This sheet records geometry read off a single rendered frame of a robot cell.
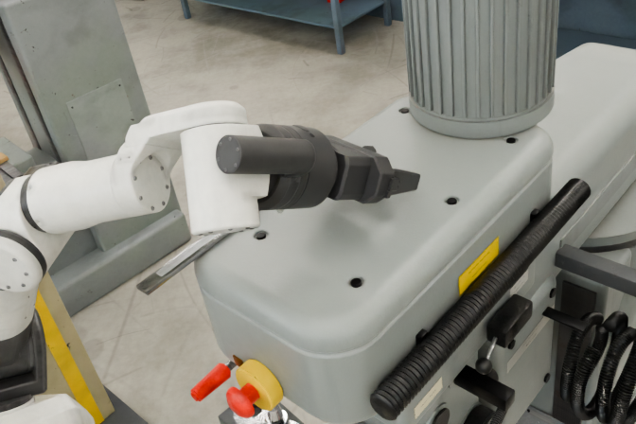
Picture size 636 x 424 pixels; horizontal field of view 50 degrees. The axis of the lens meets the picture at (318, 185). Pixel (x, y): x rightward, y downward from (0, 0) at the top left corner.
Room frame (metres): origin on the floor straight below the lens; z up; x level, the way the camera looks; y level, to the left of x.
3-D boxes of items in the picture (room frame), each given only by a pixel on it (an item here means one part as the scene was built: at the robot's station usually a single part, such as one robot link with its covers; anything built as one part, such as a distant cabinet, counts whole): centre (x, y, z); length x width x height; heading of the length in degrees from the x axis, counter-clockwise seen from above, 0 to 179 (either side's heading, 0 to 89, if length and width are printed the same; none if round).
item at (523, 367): (0.82, -0.21, 1.47); 0.24 x 0.19 x 0.26; 43
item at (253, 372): (0.53, 0.11, 1.76); 0.06 x 0.02 x 0.06; 43
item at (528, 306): (0.63, -0.20, 1.66); 0.12 x 0.04 x 0.04; 133
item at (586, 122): (1.03, -0.43, 1.66); 0.80 x 0.23 x 0.20; 133
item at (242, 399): (0.52, 0.12, 1.76); 0.04 x 0.03 x 0.04; 43
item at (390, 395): (0.60, -0.19, 1.79); 0.45 x 0.04 x 0.04; 133
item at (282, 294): (0.70, -0.08, 1.81); 0.47 x 0.26 x 0.16; 133
